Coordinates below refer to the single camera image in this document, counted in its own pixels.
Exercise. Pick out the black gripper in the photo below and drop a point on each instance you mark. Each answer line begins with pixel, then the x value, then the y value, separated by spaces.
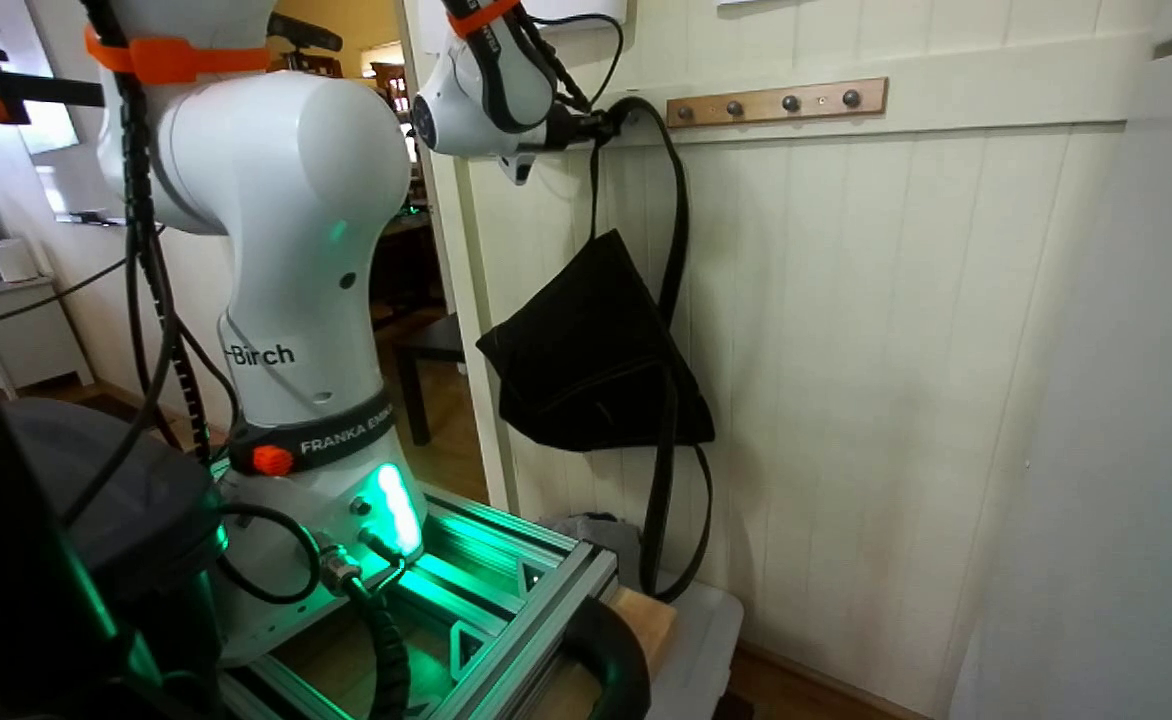
pixel 577 130

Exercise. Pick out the black bag with white stitching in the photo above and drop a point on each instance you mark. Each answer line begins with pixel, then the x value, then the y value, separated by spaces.
pixel 589 360

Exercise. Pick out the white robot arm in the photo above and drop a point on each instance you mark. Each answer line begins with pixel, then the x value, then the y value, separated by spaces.
pixel 300 176

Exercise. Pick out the wooden peg rack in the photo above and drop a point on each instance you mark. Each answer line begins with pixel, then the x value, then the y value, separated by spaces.
pixel 780 107

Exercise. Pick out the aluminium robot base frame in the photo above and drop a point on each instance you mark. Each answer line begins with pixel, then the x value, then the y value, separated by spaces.
pixel 471 612

